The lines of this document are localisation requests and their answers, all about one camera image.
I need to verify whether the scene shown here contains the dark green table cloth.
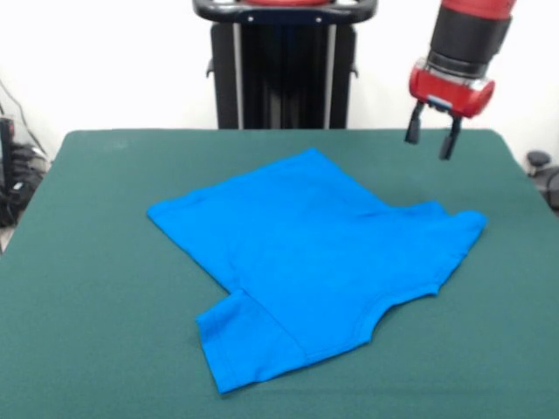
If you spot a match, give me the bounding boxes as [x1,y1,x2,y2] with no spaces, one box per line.
[0,127,559,419]

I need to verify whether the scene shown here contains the grey wall cable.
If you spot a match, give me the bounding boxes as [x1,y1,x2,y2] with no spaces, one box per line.
[0,78,49,158]

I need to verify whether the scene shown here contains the blue laundry garment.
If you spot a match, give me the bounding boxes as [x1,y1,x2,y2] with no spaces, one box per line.
[145,147,488,396]

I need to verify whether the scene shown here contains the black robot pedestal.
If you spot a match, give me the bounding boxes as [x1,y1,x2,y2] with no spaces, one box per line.
[191,0,377,130]

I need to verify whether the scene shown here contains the black equipment pile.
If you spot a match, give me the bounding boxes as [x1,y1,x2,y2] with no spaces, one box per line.
[0,115,52,228]

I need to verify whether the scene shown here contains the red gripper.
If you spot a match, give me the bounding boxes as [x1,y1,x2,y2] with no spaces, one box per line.
[404,57,497,161]

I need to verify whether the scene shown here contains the grey chair base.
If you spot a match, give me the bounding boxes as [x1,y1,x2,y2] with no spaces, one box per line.
[526,150,559,206]

